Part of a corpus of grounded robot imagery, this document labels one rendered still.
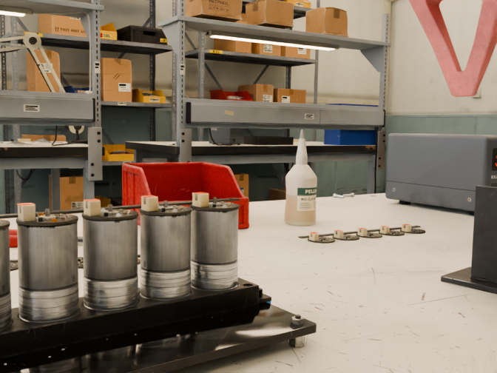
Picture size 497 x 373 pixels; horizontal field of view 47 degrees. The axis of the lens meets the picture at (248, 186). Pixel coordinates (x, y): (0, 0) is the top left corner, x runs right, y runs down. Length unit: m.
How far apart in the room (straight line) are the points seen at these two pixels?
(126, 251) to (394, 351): 0.13
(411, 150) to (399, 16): 5.85
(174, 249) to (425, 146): 0.54
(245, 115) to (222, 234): 2.63
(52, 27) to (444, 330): 4.05
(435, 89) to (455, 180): 5.44
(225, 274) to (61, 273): 0.08
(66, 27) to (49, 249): 4.06
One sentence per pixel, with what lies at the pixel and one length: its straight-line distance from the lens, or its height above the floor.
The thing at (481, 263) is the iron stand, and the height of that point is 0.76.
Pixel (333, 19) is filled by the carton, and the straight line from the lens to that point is 3.37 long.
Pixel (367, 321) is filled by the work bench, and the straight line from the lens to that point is 0.32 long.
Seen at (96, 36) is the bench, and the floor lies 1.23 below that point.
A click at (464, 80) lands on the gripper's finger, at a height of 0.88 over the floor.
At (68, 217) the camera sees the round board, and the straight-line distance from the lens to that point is 0.26.
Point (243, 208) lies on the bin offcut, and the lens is 0.57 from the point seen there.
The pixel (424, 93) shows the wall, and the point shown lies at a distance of 6.25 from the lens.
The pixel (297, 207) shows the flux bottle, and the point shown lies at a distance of 0.59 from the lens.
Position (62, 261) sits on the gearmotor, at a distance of 0.25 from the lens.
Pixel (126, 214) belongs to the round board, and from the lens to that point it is 0.26.
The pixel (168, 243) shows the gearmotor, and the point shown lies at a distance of 0.27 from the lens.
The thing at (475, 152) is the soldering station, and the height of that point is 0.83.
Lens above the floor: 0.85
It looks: 6 degrees down
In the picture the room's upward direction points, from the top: 1 degrees clockwise
